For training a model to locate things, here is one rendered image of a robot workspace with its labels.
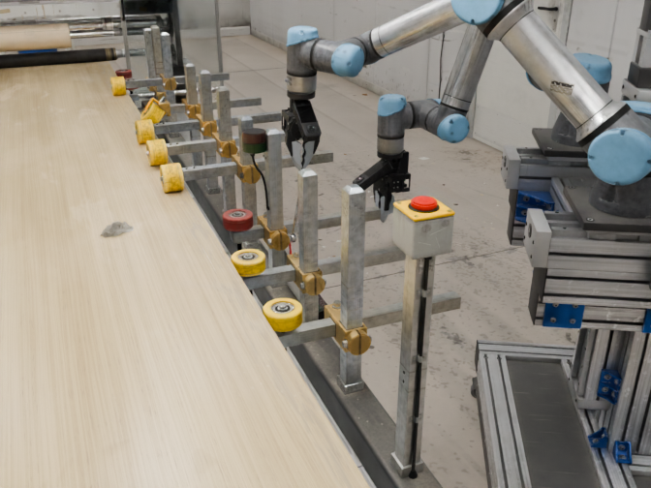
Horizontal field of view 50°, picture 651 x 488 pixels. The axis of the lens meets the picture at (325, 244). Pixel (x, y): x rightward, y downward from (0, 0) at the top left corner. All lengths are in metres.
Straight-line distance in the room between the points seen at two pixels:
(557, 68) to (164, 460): 1.01
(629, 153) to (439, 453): 1.34
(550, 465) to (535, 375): 0.43
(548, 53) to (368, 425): 0.81
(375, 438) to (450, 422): 1.18
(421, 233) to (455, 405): 1.65
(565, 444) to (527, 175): 0.80
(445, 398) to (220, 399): 1.59
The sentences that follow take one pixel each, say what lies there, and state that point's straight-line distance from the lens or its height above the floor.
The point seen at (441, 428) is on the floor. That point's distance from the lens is 2.54.
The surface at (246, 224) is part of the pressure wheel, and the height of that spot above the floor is 0.89.
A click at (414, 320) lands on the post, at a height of 1.03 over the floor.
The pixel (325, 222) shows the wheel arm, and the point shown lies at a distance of 1.93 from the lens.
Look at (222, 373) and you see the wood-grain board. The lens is 1.25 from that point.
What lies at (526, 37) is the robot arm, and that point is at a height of 1.41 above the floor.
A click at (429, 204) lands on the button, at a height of 1.23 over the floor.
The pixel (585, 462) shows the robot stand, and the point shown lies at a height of 0.21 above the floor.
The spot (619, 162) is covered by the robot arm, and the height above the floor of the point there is 1.20.
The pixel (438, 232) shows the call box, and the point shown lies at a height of 1.19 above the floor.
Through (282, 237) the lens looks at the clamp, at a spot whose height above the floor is 0.86.
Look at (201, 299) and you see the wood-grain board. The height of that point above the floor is 0.90.
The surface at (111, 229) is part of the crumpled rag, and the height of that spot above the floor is 0.91.
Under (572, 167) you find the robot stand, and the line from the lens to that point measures 2.09.
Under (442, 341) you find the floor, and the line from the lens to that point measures 2.99.
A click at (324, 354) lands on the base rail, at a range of 1.63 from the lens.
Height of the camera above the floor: 1.63
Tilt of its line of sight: 26 degrees down
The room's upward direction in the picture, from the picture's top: straight up
